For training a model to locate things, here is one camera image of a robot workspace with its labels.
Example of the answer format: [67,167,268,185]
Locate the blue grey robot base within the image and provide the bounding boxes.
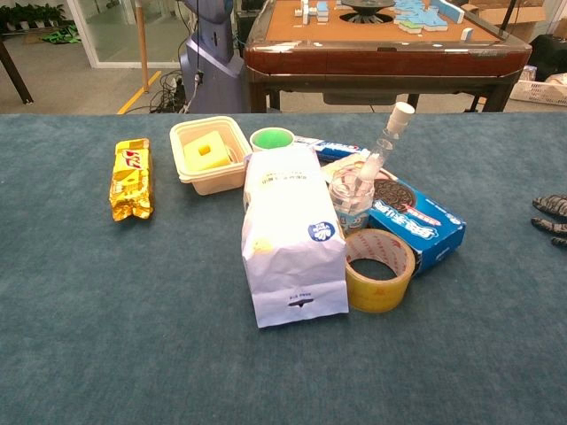
[179,0,247,114]

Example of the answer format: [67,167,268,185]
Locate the blue white toothpaste tube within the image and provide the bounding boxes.
[291,135,372,163]

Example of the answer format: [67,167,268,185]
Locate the white paper bag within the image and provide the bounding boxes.
[241,144,348,329]

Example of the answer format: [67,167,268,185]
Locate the clear plastic cup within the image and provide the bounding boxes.
[327,170,377,236]

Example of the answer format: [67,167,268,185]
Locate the pink white snack packet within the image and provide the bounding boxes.
[319,154,400,183]

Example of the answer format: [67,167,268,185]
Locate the white cup green lid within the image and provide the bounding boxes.
[249,127,295,154]

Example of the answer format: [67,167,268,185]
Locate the beige plastic food container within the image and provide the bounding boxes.
[169,116,252,197]

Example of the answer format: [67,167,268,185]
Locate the yellow sponge block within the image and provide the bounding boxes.
[183,130,234,173]

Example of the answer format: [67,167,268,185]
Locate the yellow packing tape roll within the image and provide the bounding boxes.
[344,228,417,314]

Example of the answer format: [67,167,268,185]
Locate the blue cookie box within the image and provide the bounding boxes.
[367,170,468,278]

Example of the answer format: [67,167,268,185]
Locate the yellow foil snack packet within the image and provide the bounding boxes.
[109,137,155,221]

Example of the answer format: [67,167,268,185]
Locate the brown mahjong table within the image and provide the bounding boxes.
[243,0,533,114]

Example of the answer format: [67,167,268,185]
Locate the blue carpet table cover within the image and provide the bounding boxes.
[0,112,567,425]

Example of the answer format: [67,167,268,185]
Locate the wooden pole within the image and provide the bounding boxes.
[135,0,151,94]

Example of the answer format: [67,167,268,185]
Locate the black mahjong table centre disc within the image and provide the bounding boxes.
[338,0,399,23]

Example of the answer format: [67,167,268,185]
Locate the pile of mahjong tiles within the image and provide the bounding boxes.
[392,0,466,35]

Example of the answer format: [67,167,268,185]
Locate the grey striped work glove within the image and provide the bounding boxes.
[531,193,567,247]

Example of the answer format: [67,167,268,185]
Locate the white plastic basket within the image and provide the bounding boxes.
[509,73,567,107]

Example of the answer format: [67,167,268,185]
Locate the cardboard box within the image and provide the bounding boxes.
[476,0,557,42]

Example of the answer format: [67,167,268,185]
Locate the dark table leg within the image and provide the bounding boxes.
[0,38,35,105]

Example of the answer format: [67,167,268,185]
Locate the potted green plants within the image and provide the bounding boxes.
[0,2,67,33]

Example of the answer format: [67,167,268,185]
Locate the black floor cable bundle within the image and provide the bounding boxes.
[149,69,188,114]

